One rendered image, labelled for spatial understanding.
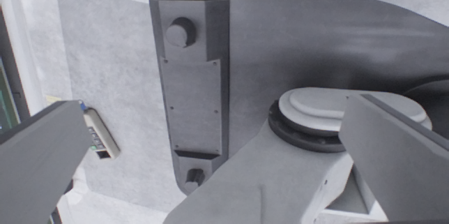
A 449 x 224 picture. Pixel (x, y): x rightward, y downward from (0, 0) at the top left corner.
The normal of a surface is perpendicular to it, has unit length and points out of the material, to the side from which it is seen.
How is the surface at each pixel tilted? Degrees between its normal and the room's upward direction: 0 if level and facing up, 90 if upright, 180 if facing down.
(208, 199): 115
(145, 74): 0
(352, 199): 90
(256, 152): 90
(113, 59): 0
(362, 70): 0
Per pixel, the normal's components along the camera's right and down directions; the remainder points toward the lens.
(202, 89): -0.16, 0.47
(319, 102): 0.00, -0.88
